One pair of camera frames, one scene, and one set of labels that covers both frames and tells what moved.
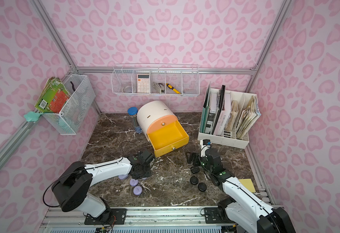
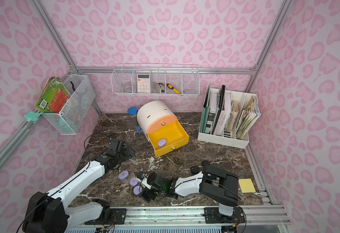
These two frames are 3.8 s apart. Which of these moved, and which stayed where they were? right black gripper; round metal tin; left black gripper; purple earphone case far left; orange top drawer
Moved: right black gripper; left black gripper
Stayed: orange top drawer; purple earphone case far left; round metal tin
